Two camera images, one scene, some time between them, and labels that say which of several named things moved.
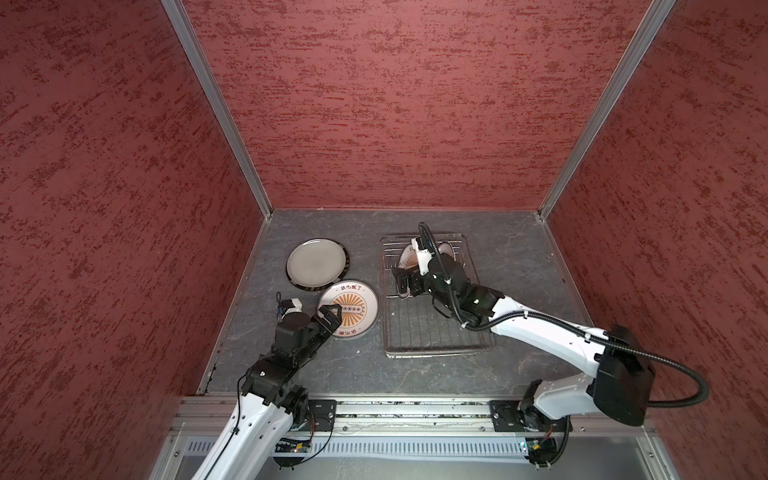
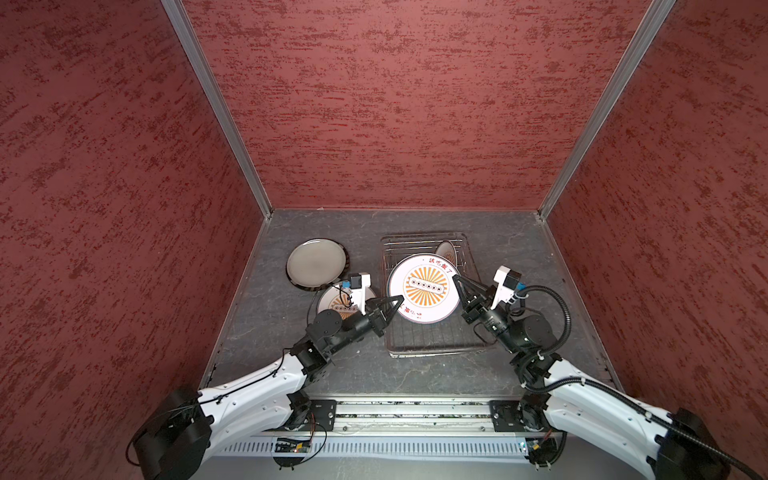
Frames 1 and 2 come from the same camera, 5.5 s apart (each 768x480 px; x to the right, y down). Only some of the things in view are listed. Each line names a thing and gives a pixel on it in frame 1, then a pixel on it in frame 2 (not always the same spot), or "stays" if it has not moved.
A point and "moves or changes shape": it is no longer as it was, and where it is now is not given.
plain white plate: x=316 y=263 stays
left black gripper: x=325 y=330 -> x=381 y=318
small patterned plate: x=409 y=259 moves or changes shape
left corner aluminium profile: x=219 y=102 stays
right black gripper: x=402 y=276 -> x=470 y=300
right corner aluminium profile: x=651 y=23 stays
